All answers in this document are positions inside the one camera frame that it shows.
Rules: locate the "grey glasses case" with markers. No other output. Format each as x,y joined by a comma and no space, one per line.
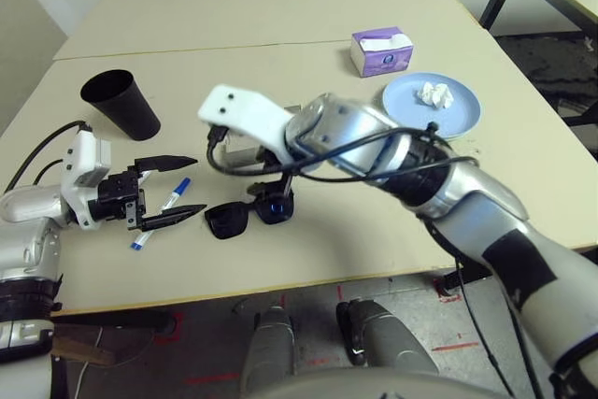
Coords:
243,151

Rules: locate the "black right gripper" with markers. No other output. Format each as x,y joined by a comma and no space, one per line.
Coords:
275,170

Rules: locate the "purple tissue pack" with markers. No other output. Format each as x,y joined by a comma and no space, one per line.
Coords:
383,60

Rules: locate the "white tissue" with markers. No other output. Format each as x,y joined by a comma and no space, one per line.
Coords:
434,95

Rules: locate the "grey robot right leg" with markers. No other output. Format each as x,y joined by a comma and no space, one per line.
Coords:
388,343

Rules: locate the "grey robot left leg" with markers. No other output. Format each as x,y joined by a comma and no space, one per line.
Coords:
268,352

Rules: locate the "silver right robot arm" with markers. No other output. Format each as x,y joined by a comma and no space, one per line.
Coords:
467,203

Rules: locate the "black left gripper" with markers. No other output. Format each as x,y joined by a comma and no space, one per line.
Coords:
117,198

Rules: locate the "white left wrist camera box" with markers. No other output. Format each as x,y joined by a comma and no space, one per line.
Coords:
79,156

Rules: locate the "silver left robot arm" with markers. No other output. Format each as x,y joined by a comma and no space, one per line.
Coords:
28,249

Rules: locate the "white marker blue cap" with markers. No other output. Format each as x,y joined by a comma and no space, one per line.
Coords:
182,185

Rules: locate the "black sunglasses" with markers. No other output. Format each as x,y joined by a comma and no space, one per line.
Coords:
229,223

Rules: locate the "grey robot leg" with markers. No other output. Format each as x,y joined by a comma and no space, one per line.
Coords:
388,343
268,352

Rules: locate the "blue plate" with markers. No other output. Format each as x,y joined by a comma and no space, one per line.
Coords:
402,111

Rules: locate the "black plastic cup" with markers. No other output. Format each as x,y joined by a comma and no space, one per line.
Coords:
126,109

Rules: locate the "brown wooden block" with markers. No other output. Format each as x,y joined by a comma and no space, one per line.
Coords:
79,347

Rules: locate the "grey robot torso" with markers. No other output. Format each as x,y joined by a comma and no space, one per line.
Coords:
374,387

